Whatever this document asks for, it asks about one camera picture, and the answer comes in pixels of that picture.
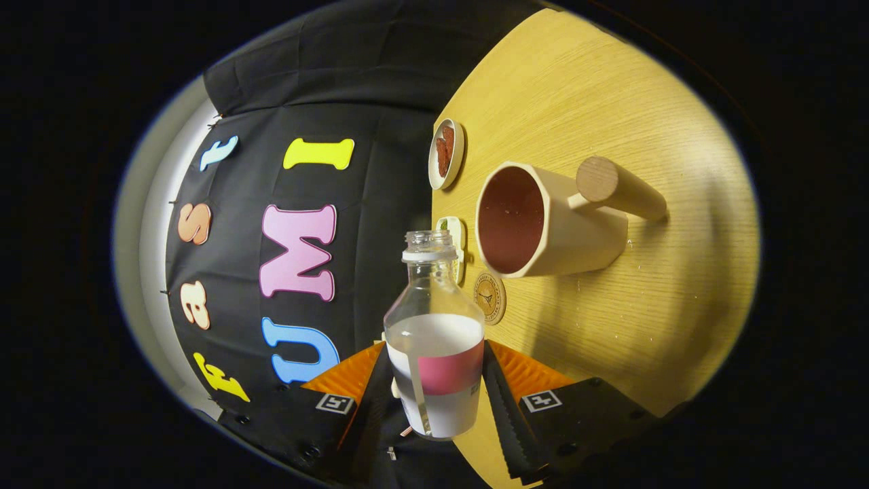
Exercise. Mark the clear juice bottle red label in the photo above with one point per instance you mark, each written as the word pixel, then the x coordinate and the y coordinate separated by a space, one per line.
pixel 434 339

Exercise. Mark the red meat piece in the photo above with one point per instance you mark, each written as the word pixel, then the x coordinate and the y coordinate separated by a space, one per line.
pixel 442 161
pixel 449 136

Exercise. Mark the black backdrop cloth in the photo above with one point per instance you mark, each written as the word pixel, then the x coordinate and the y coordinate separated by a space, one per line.
pixel 380 170

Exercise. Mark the small white dish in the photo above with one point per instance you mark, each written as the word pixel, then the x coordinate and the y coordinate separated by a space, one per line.
pixel 457 234

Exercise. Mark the white round plate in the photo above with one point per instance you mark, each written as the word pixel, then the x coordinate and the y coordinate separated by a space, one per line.
pixel 459 153

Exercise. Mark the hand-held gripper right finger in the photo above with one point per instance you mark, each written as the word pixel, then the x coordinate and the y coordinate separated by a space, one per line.
pixel 509 421

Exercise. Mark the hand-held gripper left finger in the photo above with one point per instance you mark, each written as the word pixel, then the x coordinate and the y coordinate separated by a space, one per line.
pixel 363 428

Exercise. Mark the wooden table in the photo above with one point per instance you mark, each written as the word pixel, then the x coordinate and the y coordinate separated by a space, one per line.
pixel 611 326

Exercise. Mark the round wooden coaster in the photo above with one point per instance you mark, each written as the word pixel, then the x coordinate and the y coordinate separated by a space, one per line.
pixel 490 299

